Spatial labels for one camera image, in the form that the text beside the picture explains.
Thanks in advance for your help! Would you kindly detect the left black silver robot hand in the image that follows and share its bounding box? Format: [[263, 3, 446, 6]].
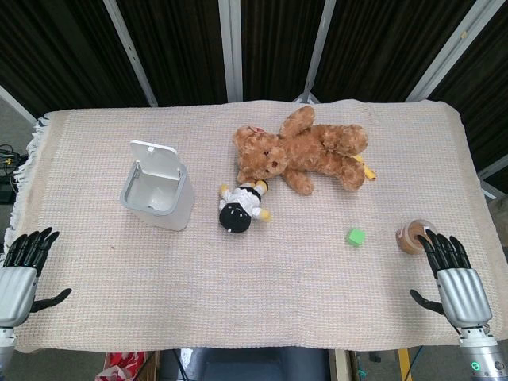
[[0, 226, 72, 329]]

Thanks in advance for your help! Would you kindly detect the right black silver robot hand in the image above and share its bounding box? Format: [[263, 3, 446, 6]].
[[410, 230, 494, 330]]

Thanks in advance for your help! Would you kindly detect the white plastic container lid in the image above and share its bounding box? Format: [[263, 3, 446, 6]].
[[129, 140, 179, 175]]

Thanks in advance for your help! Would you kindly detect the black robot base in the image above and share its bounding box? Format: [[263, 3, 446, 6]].
[[158, 347, 331, 381]]

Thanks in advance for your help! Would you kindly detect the white open-lid bin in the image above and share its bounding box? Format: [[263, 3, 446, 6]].
[[120, 156, 194, 232]]

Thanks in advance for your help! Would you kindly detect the brown pudding cup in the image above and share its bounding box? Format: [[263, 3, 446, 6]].
[[395, 218, 440, 253]]

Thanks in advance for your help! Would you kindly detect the green cube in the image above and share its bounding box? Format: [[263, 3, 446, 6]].
[[345, 227, 367, 248]]

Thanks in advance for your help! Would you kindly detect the red white plastic bag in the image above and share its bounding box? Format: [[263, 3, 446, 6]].
[[94, 351, 147, 381]]

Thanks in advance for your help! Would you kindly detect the yellow tag on teddy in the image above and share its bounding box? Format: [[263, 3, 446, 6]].
[[354, 154, 378, 182]]

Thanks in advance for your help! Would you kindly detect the brown teddy bear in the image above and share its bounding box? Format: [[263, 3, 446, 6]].
[[233, 105, 369, 196]]

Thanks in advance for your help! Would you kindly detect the beige woven tablecloth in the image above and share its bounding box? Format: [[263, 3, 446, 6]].
[[3, 98, 503, 354]]

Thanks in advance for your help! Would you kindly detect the small doll with black head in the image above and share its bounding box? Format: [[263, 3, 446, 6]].
[[217, 180, 274, 234]]

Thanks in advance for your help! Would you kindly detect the white metal frame beam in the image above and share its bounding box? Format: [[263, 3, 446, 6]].
[[217, 0, 244, 103], [0, 85, 37, 125], [407, 0, 491, 101], [295, 0, 338, 105], [478, 163, 508, 200], [102, 0, 159, 107]]

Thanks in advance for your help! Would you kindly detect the black cable bundle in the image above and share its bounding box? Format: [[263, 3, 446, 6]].
[[0, 143, 29, 204]]

